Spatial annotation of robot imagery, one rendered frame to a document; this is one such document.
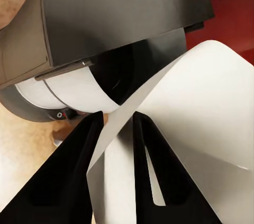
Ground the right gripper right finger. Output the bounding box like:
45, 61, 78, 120
133, 111, 222, 224

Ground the paper coffee filter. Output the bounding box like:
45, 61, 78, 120
87, 40, 254, 224

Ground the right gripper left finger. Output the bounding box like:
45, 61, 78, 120
0, 111, 104, 224

